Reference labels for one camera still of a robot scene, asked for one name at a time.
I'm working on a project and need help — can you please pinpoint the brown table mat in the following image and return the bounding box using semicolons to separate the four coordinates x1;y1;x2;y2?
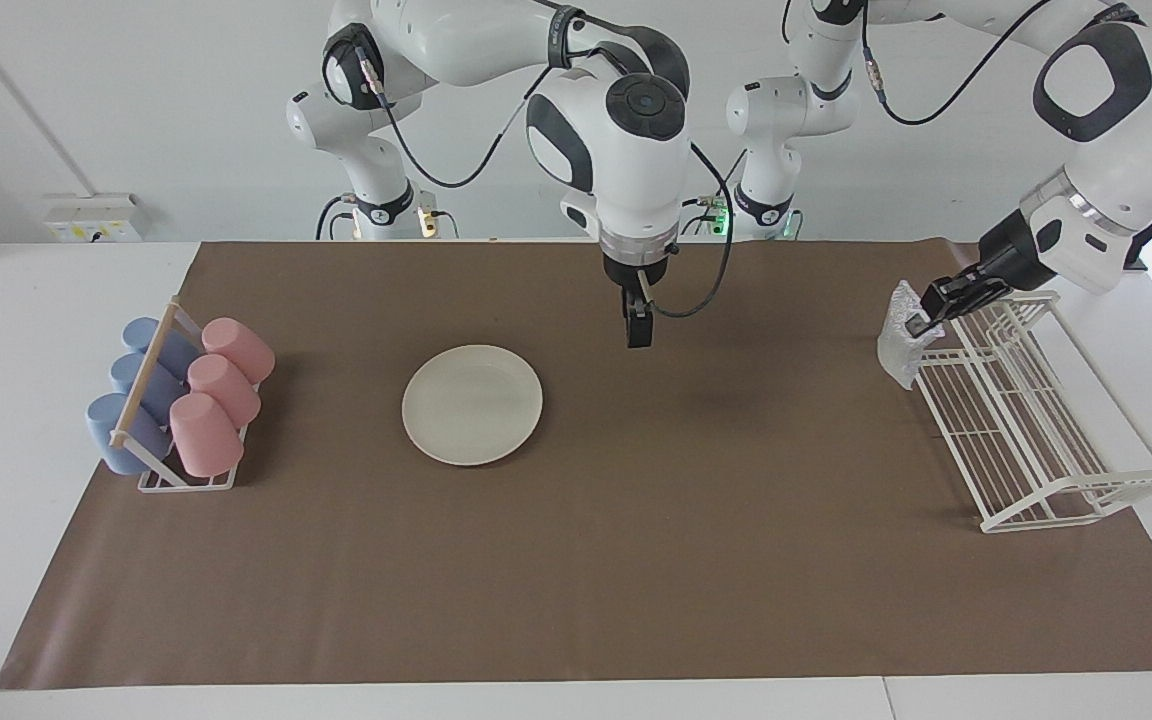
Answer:
0;240;1152;691

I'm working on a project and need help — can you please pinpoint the pink plastic cup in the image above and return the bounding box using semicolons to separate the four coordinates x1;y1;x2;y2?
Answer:
169;392;246;478
201;317;276;386
187;354;263;429

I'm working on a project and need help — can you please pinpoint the cream round plate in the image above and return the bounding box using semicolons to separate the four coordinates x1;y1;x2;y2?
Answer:
402;345;544;467

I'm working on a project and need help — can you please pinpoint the white wire dish rack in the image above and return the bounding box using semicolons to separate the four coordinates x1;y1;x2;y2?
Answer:
900;290;1152;534

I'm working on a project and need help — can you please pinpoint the black left base cable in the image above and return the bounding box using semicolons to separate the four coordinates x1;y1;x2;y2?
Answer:
653;150;749;239

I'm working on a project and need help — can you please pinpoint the black right base cable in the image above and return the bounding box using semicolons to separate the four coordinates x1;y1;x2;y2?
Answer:
315;194;357;242

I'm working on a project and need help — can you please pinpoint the blue plastic cup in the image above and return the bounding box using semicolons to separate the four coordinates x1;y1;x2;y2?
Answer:
122;317;201;377
110;352;189;423
86;392;175;476

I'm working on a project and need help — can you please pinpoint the black base cable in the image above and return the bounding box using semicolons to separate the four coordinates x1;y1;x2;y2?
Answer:
315;194;357;242
653;150;749;239

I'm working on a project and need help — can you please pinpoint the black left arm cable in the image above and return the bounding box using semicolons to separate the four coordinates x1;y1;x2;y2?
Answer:
860;0;1059;128

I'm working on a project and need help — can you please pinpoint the clear plastic wrap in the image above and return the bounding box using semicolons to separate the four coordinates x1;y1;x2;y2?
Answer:
877;280;939;392

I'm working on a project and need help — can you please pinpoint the white wall outlet box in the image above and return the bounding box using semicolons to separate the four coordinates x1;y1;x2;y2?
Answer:
43;192;143;244

